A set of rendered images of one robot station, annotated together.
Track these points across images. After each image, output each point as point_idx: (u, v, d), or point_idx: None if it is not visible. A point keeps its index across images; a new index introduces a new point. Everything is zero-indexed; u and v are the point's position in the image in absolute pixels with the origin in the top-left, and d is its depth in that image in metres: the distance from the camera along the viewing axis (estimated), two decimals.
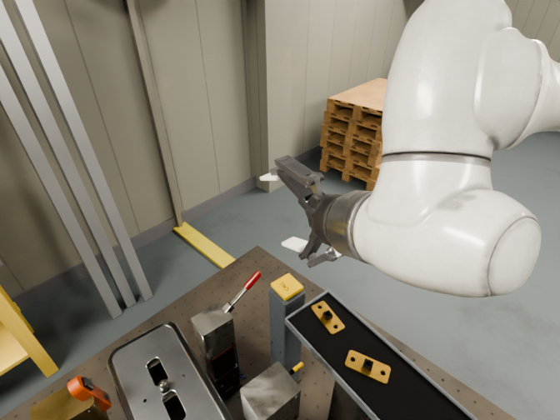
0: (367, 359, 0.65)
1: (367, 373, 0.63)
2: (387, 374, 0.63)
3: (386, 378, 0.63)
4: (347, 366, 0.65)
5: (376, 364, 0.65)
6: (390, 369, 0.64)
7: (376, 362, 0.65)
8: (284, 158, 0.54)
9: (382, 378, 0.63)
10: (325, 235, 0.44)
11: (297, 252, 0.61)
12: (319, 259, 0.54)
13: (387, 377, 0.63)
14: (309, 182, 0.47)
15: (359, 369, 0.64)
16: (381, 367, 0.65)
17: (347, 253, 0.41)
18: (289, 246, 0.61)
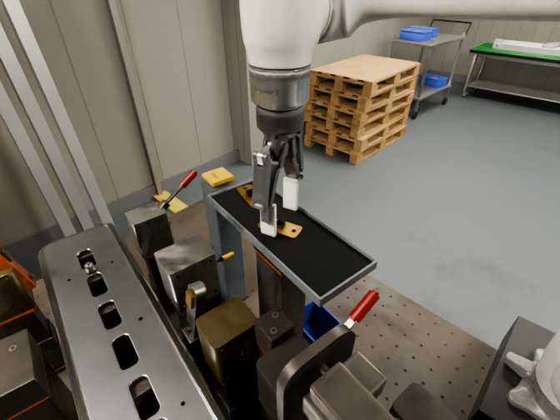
0: (279, 220, 0.65)
1: (277, 231, 0.63)
2: (297, 232, 0.63)
3: (295, 234, 0.63)
4: (259, 226, 0.65)
5: (288, 225, 0.65)
6: (302, 228, 0.64)
7: (289, 224, 0.65)
8: (257, 203, 0.54)
9: (292, 234, 0.63)
10: (302, 112, 0.50)
11: (296, 188, 0.65)
12: (301, 148, 0.60)
13: (297, 233, 0.63)
14: (268, 155, 0.49)
15: None
16: (292, 227, 0.65)
17: (309, 81, 0.49)
18: (297, 197, 0.64)
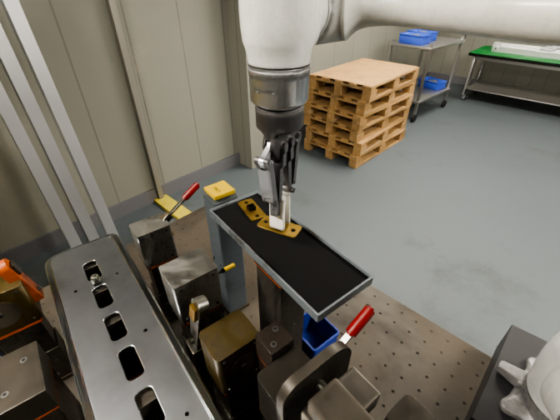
0: None
1: (277, 231, 0.63)
2: (297, 231, 0.63)
3: (295, 233, 0.63)
4: (258, 226, 0.65)
5: (287, 224, 0.65)
6: (302, 227, 0.64)
7: (288, 223, 0.65)
8: (268, 197, 0.57)
9: (291, 233, 0.63)
10: (302, 112, 0.50)
11: (288, 200, 0.64)
12: (297, 156, 0.60)
13: (297, 232, 0.63)
14: (268, 161, 0.50)
15: (270, 227, 0.64)
16: (292, 226, 0.65)
17: (308, 81, 0.49)
18: (288, 209, 0.63)
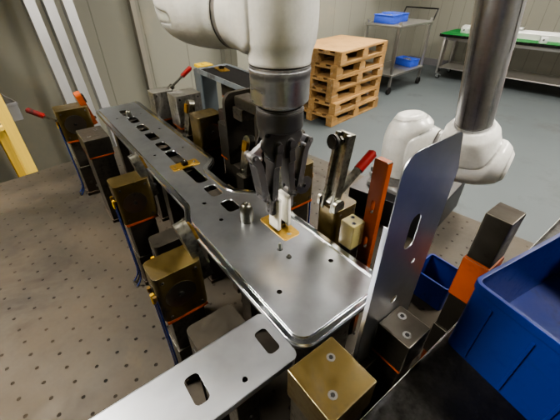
0: (281, 219, 0.65)
1: (273, 229, 0.64)
2: (292, 235, 0.62)
3: (287, 237, 0.62)
4: (261, 220, 0.66)
5: (287, 227, 0.64)
6: (298, 233, 0.63)
7: (289, 226, 0.65)
8: (261, 193, 0.58)
9: (284, 236, 0.62)
10: (297, 114, 0.49)
11: (292, 203, 0.63)
12: (304, 160, 0.58)
13: (290, 237, 0.62)
14: (254, 157, 0.51)
15: (269, 225, 0.65)
16: (291, 229, 0.64)
17: (307, 85, 0.47)
18: (288, 212, 0.62)
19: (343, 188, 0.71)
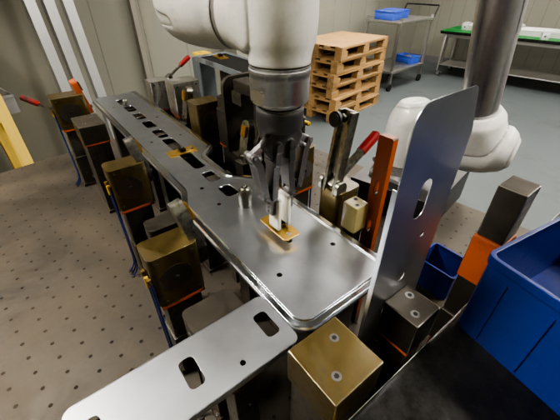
0: (281, 219, 0.65)
1: (273, 229, 0.64)
2: (292, 235, 0.62)
3: (287, 237, 0.62)
4: (261, 220, 0.66)
5: (287, 227, 0.64)
6: (298, 233, 0.63)
7: (289, 226, 0.65)
8: (261, 193, 0.58)
9: (284, 236, 0.62)
10: (297, 114, 0.49)
11: (292, 203, 0.63)
12: (304, 160, 0.58)
13: (290, 237, 0.62)
14: (254, 157, 0.51)
15: (269, 225, 0.65)
16: (291, 229, 0.64)
17: (307, 84, 0.47)
18: (288, 212, 0.62)
19: (346, 170, 0.69)
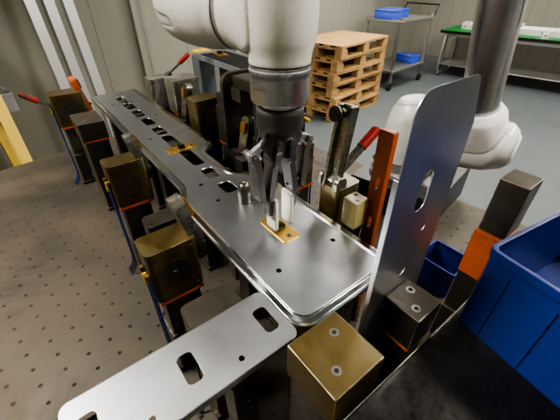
0: (281, 222, 0.65)
1: (273, 232, 0.64)
2: (292, 237, 0.63)
3: (288, 239, 0.62)
4: (261, 222, 0.67)
5: (287, 228, 0.65)
6: (298, 235, 0.63)
7: (289, 227, 0.65)
8: (257, 194, 0.57)
9: (285, 238, 0.63)
10: (297, 114, 0.49)
11: (295, 202, 0.63)
12: (306, 159, 0.59)
13: (291, 238, 0.62)
14: (253, 157, 0.51)
15: (269, 227, 0.65)
16: (291, 231, 0.64)
17: (307, 84, 0.47)
18: (291, 210, 0.62)
19: (346, 166, 0.68)
